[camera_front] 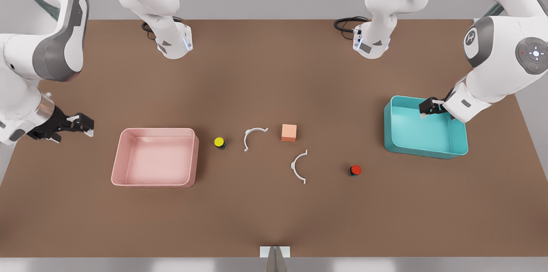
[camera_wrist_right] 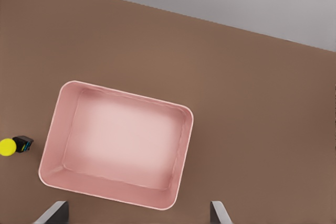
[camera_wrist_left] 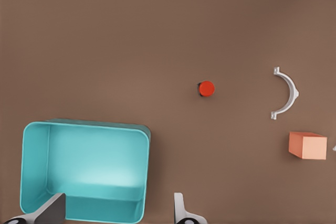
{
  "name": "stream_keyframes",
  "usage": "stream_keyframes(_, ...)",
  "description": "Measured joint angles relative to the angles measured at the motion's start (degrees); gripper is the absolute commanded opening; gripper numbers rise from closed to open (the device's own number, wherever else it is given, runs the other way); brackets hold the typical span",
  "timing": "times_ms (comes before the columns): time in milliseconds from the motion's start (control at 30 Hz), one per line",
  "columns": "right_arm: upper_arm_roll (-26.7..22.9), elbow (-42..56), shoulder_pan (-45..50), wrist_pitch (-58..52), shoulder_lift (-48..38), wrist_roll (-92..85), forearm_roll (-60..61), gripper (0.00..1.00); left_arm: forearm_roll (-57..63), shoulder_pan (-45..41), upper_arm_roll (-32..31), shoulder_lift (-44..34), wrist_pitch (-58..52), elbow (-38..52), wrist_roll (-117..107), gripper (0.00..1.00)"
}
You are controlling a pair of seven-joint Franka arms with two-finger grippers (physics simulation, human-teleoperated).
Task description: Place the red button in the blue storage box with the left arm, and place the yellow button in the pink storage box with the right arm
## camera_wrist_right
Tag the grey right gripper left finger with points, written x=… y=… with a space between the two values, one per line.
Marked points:
x=56 y=213

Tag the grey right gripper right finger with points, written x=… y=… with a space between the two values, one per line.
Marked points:
x=220 y=213

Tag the yellow button with black base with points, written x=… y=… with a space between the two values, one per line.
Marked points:
x=10 y=146

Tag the pink storage box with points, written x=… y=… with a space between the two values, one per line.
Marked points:
x=118 y=145

